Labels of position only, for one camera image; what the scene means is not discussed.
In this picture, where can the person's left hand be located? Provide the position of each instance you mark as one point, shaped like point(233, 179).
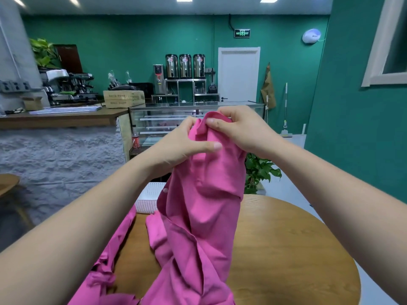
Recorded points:
point(181, 144)

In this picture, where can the person's right hand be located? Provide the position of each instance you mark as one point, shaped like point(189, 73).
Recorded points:
point(248, 130)

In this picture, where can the white woven plastic basket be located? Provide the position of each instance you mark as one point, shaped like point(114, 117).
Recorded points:
point(150, 198)

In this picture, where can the pink towel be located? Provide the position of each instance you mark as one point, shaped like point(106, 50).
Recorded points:
point(200, 219)

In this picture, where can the pile of pink cloths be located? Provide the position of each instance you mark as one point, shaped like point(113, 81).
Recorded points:
point(102, 270)

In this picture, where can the person's left forearm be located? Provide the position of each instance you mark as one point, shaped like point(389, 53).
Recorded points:
point(70, 238)

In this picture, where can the person's right forearm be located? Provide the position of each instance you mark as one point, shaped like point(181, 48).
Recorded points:
point(343, 206)

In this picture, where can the glass display case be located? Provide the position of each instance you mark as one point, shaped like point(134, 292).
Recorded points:
point(152, 120)

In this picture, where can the white mop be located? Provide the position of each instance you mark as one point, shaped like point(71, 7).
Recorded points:
point(285, 117)

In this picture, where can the green potted plant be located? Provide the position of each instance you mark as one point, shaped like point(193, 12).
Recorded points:
point(261, 171)

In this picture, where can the red label cola bottle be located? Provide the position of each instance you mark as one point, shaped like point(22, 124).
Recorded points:
point(135, 142)

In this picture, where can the white door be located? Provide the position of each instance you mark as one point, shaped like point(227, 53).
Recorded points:
point(239, 76)

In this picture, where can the cardboard box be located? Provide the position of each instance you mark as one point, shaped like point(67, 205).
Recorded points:
point(124, 98)

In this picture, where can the steel drink urn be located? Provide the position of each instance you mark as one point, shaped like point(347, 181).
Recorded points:
point(199, 65)
point(171, 65)
point(185, 65)

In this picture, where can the green exit sign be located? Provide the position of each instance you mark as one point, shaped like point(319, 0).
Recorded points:
point(241, 33)

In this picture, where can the wooden bar counter top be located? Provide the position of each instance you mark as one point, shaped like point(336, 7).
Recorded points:
point(63, 117)

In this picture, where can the silver coffee machine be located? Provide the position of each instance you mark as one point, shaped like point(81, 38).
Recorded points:
point(70, 85)

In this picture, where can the leafy plant on shelf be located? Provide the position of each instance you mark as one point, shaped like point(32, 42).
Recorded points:
point(44, 52)

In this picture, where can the small round wooden side table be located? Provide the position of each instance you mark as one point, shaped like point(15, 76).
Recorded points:
point(7, 184)

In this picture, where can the round white wall lamp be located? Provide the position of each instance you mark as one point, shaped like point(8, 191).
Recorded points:
point(311, 36)

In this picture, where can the white window frame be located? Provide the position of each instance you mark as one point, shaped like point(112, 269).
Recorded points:
point(381, 60)

